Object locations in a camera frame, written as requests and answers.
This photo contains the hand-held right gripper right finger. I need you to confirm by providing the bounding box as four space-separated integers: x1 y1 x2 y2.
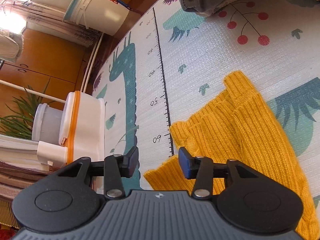
178 147 261 201

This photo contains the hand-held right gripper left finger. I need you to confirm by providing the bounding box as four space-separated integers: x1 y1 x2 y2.
59 146 139 201

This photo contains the yellow knit sweater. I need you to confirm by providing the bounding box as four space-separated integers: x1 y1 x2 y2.
144 70 317 240

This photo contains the white storage box orange band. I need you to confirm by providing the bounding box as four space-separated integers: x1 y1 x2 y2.
37 91 106 169

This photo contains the translucent plastic container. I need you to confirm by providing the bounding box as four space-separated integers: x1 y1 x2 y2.
32 103 66 143

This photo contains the printed foam play mat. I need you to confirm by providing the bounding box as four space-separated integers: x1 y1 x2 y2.
91 0 320 240

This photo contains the white pipe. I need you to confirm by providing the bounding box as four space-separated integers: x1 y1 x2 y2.
84 32 104 96

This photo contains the green potted plant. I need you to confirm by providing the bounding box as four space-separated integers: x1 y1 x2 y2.
0 77 55 140

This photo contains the wooden cabinet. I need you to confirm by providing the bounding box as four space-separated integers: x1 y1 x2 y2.
0 29 100 130

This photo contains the white plastic bucket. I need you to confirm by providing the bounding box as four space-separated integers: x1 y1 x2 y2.
62 0 130 37

